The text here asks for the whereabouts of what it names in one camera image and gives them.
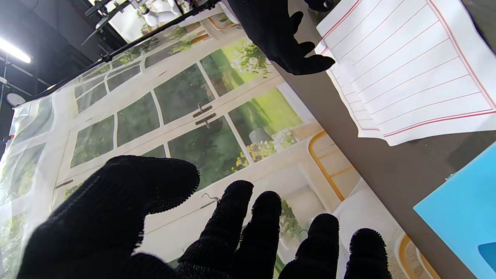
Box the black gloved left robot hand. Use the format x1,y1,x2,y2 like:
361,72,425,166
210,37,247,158
15,155,392,279

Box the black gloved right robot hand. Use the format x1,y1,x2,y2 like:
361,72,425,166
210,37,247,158
227,0,336,76

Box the white lined paper sheets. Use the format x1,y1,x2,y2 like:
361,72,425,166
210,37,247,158
315,0,496,147

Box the blue file box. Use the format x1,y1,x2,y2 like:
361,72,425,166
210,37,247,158
413,141,496,279

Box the dark background lab equipment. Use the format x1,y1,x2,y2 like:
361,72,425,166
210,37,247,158
83,0,206,45

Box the printed garden window backdrop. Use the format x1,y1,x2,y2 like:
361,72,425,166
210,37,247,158
0,4,442,279

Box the white ceiling strip light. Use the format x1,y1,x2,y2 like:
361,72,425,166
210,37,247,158
0,37,32,65

